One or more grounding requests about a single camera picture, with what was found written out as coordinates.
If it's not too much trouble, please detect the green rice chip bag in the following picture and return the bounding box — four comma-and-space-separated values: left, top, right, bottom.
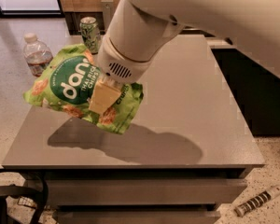
23, 44, 144, 134

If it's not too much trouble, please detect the white striped tube on floor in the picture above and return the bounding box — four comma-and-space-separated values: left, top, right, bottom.
234, 186, 280, 217

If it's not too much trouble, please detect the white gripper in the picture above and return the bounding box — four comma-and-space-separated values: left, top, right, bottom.
89, 34, 151, 115

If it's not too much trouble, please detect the green soda can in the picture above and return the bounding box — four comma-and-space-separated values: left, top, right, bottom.
80, 17, 101, 54

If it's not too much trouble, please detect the black chair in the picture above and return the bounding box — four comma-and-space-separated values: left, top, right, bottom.
0, 168, 49, 224

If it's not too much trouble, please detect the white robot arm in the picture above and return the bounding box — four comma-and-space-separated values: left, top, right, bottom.
89, 0, 280, 114

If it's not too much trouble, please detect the left metal wall bracket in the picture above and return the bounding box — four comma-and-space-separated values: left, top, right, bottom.
101, 0, 115, 31

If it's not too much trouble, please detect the clear plastic water bottle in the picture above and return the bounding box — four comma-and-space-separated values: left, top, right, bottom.
23, 33, 53, 77

